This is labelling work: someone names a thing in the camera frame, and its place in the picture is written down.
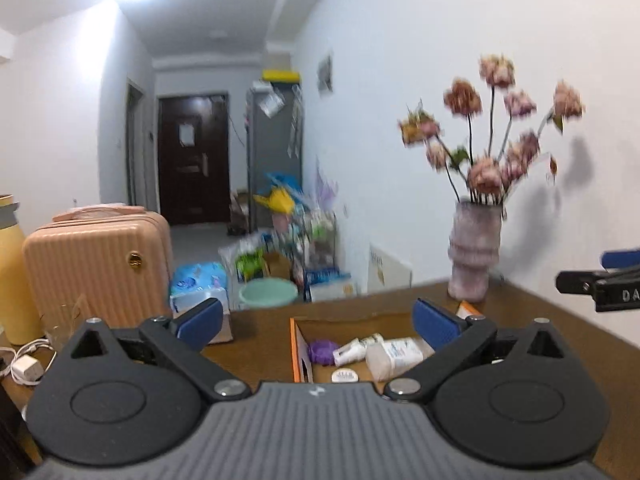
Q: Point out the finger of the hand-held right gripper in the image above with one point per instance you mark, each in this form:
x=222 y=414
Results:
x=622 y=258
x=575 y=282

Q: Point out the pink plastic bucket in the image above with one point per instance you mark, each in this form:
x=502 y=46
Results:
x=282 y=222

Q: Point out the yellow box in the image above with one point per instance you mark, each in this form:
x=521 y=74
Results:
x=282 y=74

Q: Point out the small brown cardboard box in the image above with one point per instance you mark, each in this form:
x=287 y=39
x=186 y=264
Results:
x=277 y=266

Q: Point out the yellow plastic watering can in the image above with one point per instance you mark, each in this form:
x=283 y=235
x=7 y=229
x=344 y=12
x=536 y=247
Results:
x=275 y=201

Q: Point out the blue white package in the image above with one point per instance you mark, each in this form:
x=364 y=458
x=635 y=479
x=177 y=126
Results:
x=330 y=285

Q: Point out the white notice paper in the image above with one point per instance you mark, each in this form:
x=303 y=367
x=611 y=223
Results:
x=186 y=135

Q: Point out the yellow thermos bottle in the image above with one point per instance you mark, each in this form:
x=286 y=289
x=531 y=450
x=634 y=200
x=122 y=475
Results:
x=17 y=280

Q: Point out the framed wall picture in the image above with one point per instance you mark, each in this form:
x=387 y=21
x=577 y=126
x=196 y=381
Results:
x=325 y=74

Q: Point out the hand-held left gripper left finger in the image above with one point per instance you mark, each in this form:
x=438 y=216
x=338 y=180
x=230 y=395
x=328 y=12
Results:
x=202 y=322

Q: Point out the grey side door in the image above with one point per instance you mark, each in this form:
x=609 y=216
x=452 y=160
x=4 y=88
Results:
x=136 y=145

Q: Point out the grey refrigerator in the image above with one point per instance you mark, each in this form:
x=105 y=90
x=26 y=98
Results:
x=272 y=160

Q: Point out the white translucent plastic container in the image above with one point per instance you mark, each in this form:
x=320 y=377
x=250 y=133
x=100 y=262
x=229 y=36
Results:
x=395 y=355

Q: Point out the paper sheet on refrigerator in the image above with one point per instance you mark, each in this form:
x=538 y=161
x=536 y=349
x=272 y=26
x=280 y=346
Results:
x=271 y=104

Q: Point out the green white plastic packet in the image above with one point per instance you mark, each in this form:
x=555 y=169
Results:
x=247 y=260

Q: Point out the white folded umbrella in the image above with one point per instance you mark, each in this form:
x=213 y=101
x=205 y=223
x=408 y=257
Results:
x=296 y=125

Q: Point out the dark brown entrance door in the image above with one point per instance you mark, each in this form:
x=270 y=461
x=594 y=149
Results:
x=195 y=170

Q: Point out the clear glass cup with straw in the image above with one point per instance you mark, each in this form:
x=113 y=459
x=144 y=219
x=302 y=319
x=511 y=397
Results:
x=62 y=310

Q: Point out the dried pink roses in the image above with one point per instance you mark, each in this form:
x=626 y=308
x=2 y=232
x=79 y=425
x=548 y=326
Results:
x=487 y=170

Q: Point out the purple decorative plant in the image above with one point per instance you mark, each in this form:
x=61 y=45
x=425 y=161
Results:
x=325 y=185

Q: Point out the red cardboard box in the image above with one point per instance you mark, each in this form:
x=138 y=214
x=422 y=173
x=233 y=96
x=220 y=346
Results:
x=300 y=355

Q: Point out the purple round case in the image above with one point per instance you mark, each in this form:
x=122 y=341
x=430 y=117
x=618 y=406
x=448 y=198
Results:
x=321 y=352

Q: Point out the blue plastic bag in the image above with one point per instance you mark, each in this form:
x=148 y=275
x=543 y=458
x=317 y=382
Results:
x=285 y=182

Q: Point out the white flat panel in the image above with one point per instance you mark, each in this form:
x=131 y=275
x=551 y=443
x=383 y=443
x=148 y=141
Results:
x=390 y=270

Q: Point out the pink ribbed suitcase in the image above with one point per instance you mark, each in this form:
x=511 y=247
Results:
x=100 y=265

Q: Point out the white nasal spray bottle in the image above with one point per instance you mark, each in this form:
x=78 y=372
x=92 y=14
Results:
x=357 y=347

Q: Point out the pink textured vase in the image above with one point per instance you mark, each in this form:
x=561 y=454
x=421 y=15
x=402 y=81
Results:
x=475 y=250

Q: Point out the green plastic basin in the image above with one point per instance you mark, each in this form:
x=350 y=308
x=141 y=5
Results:
x=267 y=292

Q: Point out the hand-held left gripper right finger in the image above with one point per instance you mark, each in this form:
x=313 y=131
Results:
x=434 y=322

